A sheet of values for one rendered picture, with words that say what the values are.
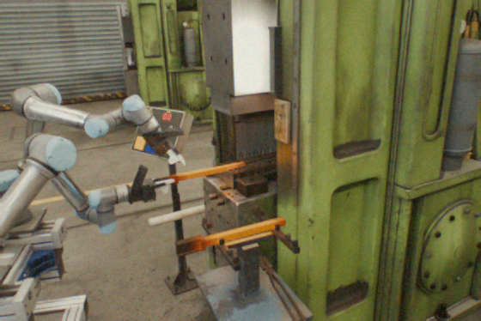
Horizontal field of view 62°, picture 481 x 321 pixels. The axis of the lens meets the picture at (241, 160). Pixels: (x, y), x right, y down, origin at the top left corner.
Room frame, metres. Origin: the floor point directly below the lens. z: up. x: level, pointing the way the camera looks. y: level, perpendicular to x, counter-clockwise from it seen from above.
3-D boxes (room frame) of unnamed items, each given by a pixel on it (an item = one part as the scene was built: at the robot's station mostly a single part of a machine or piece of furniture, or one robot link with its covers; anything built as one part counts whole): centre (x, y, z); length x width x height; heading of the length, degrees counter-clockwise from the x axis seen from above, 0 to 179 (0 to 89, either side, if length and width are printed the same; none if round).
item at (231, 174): (1.92, -0.10, 0.96); 0.42 x 0.20 x 0.09; 118
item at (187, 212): (2.08, 0.33, 0.62); 0.44 x 0.05 x 0.05; 118
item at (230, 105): (1.92, -0.10, 1.32); 0.42 x 0.20 x 0.10; 118
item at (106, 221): (1.54, 0.60, 0.89); 0.11 x 0.08 x 0.11; 55
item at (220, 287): (1.22, -0.01, 0.71); 0.40 x 0.30 x 0.02; 23
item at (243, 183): (1.69, -0.05, 0.95); 0.12 x 0.08 x 0.06; 118
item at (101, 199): (1.53, 0.58, 0.98); 0.11 x 0.08 x 0.09; 118
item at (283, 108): (1.60, -0.18, 1.27); 0.09 x 0.02 x 0.17; 28
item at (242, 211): (1.88, -0.13, 0.69); 0.56 x 0.38 x 0.45; 118
